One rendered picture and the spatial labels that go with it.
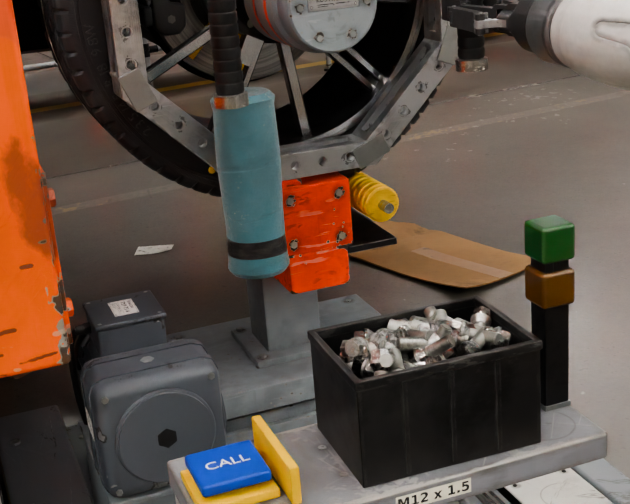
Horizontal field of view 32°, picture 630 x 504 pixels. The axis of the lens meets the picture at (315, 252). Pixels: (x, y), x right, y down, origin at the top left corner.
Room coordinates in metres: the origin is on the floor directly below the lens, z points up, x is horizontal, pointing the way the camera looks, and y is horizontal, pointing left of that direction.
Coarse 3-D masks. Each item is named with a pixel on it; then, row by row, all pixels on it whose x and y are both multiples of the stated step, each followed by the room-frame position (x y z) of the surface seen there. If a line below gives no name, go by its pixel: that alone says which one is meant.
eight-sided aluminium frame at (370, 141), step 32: (128, 0) 1.52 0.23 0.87; (128, 32) 1.56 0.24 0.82; (448, 32) 1.68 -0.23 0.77; (128, 64) 1.56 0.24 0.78; (416, 64) 1.71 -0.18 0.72; (448, 64) 1.68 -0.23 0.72; (128, 96) 1.51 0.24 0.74; (160, 96) 1.53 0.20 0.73; (384, 96) 1.69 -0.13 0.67; (416, 96) 1.66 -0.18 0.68; (192, 128) 1.54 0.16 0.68; (384, 128) 1.64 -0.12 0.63; (288, 160) 1.59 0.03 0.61; (320, 160) 1.65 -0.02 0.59; (352, 160) 1.62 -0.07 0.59
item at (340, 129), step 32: (384, 0) 1.76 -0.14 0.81; (416, 0) 1.76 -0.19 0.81; (256, 32) 1.73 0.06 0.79; (384, 32) 1.84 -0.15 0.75; (416, 32) 1.76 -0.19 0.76; (160, 64) 1.64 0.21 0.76; (288, 64) 1.71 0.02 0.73; (352, 64) 1.89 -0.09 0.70; (384, 64) 1.78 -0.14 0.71; (320, 96) 1.88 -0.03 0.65; (352, 96) 1.79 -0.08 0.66; (288, 128) 1.78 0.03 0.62; (320, 128) 1.73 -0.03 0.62
